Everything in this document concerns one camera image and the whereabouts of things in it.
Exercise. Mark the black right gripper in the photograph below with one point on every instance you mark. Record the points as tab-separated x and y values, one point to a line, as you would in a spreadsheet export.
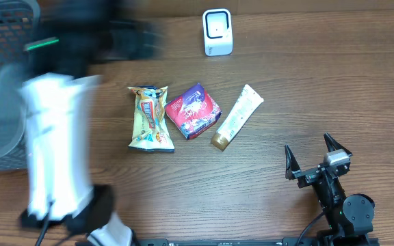
306	175

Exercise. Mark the white tube gold cap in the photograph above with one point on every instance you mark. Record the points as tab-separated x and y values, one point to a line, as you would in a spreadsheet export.
248	101

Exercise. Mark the red purple pad pack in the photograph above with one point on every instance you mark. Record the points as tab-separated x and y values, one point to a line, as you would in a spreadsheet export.
194	111

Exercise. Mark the yellow snack bag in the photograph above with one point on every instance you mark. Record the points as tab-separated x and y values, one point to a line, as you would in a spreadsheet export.
150	132

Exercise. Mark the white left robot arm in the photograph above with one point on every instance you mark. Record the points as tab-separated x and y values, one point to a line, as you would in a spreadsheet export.
57	98

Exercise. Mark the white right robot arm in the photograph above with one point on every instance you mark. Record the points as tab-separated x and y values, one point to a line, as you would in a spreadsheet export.
344	220

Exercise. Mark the white barcode scanner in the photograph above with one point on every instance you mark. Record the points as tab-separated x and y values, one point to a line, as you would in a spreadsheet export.
217	32

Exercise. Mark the dark grey plastic basket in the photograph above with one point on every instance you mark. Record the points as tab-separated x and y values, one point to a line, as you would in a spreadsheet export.
17	20

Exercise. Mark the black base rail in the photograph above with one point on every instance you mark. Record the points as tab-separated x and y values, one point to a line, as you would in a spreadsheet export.
286	241

